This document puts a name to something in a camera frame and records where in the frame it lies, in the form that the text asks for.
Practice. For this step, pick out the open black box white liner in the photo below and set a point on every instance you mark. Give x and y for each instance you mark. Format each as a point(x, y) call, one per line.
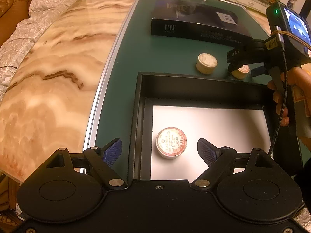
point(236, 114)

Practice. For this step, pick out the dark blue box lid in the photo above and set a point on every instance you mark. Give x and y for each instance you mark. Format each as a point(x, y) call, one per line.
point(175, 18)

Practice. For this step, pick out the person's right hand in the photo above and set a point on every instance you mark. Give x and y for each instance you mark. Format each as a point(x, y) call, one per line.
point(299, 82)

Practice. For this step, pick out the round tin red label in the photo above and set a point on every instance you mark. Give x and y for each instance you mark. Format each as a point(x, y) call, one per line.
point(171, 142)
point(242, 72)

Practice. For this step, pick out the round cream tin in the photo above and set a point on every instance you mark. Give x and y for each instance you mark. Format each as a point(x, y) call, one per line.
point(206, 63)

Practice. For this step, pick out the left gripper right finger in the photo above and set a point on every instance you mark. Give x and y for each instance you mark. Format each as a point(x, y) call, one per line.
point(219, 161)

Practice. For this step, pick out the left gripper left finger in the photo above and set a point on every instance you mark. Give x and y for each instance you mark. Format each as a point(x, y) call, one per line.
point(100, 162)

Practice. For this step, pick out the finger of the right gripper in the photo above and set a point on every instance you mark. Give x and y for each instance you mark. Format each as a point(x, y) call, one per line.
point(234, 66)

